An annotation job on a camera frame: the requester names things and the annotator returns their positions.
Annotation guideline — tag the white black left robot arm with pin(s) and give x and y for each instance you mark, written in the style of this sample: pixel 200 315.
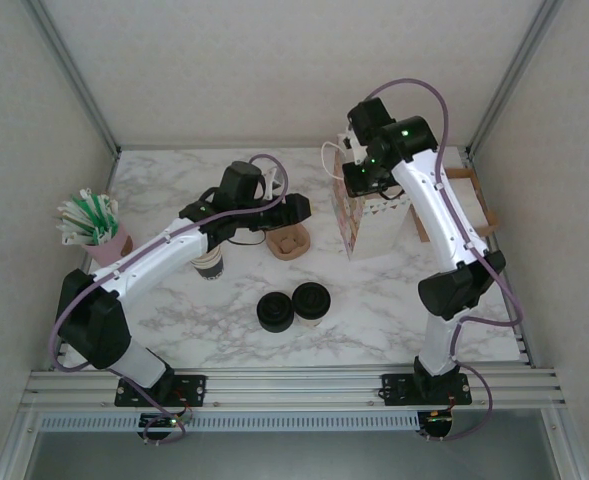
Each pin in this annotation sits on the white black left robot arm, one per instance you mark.
pixel 149 260

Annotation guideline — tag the circuit board with lights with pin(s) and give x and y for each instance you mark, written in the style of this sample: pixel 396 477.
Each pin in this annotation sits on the circuit board with lights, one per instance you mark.
pixel 161 422
pixel 436 422

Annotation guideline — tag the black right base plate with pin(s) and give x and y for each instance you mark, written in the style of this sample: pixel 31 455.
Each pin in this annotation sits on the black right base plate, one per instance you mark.
pixel 399 390

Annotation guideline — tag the pink cup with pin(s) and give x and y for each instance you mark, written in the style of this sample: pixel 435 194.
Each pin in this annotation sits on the pink cup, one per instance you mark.
pixel 111 247

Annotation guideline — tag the white napkin stack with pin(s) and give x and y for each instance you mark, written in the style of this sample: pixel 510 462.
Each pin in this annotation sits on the white napkin stack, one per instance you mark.
pixel 474 205

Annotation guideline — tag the paper cup with black lid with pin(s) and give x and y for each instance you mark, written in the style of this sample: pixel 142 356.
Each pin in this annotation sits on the paper cup with black lid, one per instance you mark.
pixel 311 300

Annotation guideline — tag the aluminium side rail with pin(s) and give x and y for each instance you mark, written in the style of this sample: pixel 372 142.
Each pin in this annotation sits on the aluminium side rail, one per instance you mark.
pixel 522 346

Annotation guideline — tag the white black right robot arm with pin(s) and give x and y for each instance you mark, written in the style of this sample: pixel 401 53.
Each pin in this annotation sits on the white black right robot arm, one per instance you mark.
pixel 439 210

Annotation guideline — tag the aluminium frame post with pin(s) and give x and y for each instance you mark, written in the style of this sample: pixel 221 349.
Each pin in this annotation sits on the aluminium frame post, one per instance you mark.
pixel 515 75
pixel 74 75

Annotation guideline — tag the green and white stirrer sticks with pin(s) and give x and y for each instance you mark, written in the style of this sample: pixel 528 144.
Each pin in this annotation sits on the green and white stirrer sticks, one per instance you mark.
pixel 86 215

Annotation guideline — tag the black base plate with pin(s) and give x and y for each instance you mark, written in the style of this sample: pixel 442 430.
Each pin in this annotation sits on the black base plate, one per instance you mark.
pixel 194 387
pixel 399 390

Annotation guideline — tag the aluminium mounting rail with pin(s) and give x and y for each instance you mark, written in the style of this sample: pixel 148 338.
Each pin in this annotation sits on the aluminium mounting rail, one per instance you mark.
pixel 299 387

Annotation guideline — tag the aluminium back rail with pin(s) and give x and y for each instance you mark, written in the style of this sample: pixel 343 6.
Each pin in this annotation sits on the aluminium back rail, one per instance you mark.
pixel 149 148

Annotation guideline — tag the brown pulp cup carrier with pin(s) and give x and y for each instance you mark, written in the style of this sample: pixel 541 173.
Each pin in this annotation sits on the brown pulp cup carrier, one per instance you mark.
pixel 289 247

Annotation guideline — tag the stack of paper cups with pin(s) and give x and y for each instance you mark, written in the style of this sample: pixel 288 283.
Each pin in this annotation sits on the stack of paper cups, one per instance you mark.
pixel 211 267

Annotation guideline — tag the black lidded cup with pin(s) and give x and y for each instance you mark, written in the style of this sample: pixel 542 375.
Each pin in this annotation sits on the black lidded cup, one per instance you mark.
pixel 274 312

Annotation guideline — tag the brown cardboard tray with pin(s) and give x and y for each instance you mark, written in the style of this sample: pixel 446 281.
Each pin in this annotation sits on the brown cardboard tray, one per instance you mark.
pixel 489 222

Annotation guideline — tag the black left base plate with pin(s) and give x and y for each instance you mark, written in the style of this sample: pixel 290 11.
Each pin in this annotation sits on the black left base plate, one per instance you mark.
pixel 194 387

